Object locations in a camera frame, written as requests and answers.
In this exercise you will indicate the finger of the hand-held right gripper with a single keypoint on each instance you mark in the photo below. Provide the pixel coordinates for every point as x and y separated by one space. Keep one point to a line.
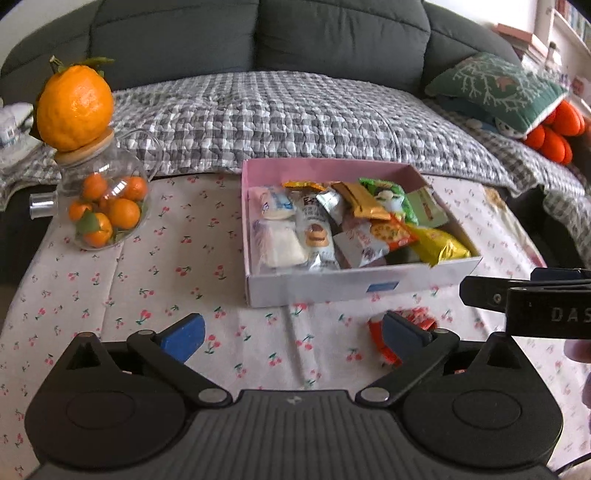
558 276
485 290

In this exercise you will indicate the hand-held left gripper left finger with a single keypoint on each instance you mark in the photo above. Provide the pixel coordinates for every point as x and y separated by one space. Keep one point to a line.
182 339

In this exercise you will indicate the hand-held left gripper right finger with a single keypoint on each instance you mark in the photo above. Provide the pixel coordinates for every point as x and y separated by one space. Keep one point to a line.
404 339

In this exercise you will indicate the red snack packet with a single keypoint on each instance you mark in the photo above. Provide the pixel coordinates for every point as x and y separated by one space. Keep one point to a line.
418 321

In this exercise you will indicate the yellow snack packet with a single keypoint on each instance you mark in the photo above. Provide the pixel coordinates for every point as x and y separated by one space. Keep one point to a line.
438 244

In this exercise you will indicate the pink cardboard box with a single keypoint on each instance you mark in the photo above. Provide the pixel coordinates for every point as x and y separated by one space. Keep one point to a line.
323 288

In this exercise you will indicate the orange lotus-print snack packet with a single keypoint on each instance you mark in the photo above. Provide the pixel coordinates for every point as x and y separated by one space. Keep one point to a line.
392 233
304 186

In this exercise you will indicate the green snack packet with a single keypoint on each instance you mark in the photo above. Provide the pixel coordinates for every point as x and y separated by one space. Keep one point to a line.
390 198

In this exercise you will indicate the clear packet with purple pastry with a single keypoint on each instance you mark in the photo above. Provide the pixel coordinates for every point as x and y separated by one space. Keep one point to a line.
277 244

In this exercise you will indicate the white cookie packet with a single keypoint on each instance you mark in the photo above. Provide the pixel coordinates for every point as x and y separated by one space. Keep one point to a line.
316 235

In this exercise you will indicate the gold wafer packet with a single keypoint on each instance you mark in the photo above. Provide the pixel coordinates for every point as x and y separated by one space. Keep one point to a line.
364 203

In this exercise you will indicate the silver snack packet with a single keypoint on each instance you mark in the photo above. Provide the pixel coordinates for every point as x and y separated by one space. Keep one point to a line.
332 203

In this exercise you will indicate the white packet with blue print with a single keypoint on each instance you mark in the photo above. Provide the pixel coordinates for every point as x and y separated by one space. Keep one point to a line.
272 205

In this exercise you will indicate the person's right hand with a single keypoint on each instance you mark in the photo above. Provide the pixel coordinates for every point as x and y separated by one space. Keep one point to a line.
582 353

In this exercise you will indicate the cherry print tablecloth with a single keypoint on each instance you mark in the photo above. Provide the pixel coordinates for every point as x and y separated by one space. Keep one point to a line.
138 277

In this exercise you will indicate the orange plush toy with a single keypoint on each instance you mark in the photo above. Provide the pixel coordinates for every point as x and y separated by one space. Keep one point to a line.
554 138

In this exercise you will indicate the pile of small tangerines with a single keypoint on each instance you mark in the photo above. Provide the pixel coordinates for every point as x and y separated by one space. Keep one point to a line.
122 212

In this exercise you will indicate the blue white plush toy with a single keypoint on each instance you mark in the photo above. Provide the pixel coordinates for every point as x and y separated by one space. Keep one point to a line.
505 127

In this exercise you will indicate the glass teapot with wooden lid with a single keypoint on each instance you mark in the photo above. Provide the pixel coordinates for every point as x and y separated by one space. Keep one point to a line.
115 166

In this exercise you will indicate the green cushion with branch pattern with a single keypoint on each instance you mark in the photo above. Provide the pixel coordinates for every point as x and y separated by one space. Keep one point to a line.
494 87

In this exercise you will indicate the stack of books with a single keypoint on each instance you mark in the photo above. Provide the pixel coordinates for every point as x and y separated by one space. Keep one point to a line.
526 44

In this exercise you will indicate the grey checkered quilt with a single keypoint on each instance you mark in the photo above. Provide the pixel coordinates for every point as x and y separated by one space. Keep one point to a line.
277 120

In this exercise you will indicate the white bookshelf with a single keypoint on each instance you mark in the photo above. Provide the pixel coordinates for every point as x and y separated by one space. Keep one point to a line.
572 27

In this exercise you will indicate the large orange with leaves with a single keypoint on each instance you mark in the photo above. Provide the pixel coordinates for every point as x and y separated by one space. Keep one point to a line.
74 110

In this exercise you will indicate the white ornament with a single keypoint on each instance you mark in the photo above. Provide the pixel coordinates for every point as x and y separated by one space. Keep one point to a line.
16 124

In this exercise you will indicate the dark grey sofa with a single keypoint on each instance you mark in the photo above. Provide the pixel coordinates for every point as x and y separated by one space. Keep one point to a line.
323 37

